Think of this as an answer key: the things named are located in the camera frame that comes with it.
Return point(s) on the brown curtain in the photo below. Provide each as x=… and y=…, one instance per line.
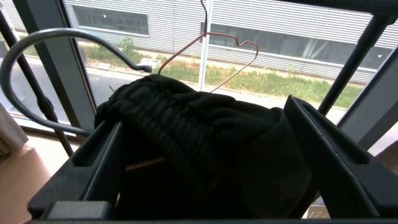
x=11, y=133

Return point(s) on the window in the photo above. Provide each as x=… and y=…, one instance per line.
x=62, y=77

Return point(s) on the black garment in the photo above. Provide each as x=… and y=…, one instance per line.
x=202, y=130

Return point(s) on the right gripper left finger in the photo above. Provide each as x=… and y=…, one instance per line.
x=62, y=196

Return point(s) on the black clothes rack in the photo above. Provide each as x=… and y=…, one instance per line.
x=354, y=62

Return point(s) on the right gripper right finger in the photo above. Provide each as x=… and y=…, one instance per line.
x=351, y=193

